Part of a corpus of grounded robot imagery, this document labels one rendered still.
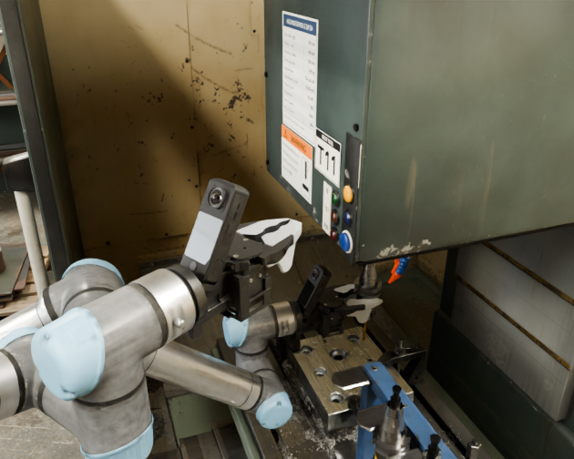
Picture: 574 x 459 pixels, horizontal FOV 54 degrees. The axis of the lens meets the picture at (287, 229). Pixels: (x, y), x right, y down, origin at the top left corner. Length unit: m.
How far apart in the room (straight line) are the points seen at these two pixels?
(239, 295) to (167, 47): 1.47
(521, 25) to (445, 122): 0.16
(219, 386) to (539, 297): 0.83
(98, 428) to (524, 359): 1.25
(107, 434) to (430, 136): 0.57
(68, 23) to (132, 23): 0.19
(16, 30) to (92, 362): 0.79
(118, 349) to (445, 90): 0.55
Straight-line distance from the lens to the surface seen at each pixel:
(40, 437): 2.92
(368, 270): 1.29
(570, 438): 1.66
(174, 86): 2.06
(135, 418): 0.62
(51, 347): 0.55
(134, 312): 0.57
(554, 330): 1.53
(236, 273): 0.66
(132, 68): 2.03
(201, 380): 1.10
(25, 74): 1.22
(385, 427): 1.00
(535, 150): 0.98
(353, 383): 1.13
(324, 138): 0.91
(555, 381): 1.59
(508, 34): 0.88
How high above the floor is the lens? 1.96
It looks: 26 degrees down
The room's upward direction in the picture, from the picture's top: straight up
